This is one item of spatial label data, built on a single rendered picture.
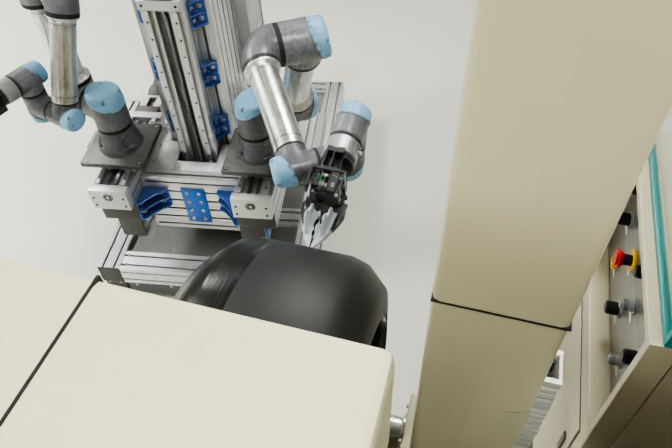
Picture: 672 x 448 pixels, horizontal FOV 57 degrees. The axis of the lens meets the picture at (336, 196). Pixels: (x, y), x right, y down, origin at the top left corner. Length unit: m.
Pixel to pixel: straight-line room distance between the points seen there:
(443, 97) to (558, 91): 3.13
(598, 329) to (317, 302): 0.86
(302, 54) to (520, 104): 1.25
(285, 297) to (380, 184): 2.18
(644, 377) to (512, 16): 0.90
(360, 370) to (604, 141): 0.22
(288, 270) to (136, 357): 0.49
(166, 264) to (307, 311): 1.71
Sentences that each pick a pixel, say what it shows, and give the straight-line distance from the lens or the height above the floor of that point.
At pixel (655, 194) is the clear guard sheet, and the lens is 1.33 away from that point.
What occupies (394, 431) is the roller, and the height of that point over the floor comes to 0.92.
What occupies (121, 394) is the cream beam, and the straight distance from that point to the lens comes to 0.45.
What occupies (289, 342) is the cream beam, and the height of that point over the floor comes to 1.78.
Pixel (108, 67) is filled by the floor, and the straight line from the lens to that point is 4.07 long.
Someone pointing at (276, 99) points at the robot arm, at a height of 1.25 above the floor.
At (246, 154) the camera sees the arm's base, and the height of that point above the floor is 0.76.
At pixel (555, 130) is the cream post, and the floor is 1.88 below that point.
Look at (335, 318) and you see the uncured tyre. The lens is 0.86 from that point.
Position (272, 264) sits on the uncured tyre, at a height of 1.42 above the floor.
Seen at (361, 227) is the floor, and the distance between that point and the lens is 2.83.
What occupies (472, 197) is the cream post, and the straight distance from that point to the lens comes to 0.50.
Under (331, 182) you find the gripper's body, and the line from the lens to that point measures 1.21.
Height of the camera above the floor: 2.16
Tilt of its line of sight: 47 degrees down
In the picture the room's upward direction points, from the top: 2 degrees counter-clockwise
